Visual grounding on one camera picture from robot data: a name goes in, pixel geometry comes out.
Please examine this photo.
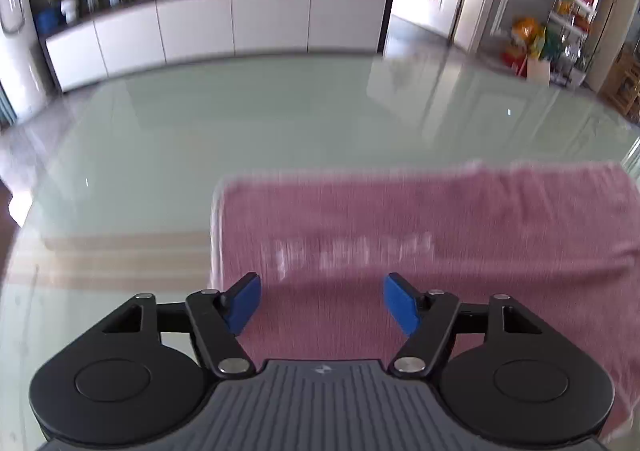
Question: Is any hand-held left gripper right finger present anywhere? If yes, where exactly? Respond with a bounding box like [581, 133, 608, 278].
[383, 272, 544, 378]

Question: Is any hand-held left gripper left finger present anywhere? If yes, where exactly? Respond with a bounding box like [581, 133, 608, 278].
[101, 272, 262, 378]

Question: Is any pink towel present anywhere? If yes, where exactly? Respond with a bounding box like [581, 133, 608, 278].
[209, 161, 640, 447]

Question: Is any white television cabinet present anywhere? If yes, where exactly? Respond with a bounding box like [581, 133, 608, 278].
[42, 0, 396, 93]

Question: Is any yellow bag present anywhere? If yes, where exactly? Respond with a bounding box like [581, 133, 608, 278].
[505, 17, 546, 72]

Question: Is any green bag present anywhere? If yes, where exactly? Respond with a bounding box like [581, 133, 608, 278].
[542, 26, 566, 63]

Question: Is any teal curtain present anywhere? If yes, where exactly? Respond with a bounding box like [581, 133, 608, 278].
[0, 84, 17, 127]

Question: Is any white snack shelf rack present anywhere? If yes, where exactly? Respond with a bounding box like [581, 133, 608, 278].
[547, 0, 598, 82]

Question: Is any wooden door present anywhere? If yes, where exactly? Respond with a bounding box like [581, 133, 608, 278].
[597, 0, 640, 127]

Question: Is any white standing air conditioner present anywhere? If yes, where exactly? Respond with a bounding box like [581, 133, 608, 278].
[0, 0, 51, 119]

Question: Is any blue bucket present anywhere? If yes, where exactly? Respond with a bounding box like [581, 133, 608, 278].
[35, 7, 63, 33]

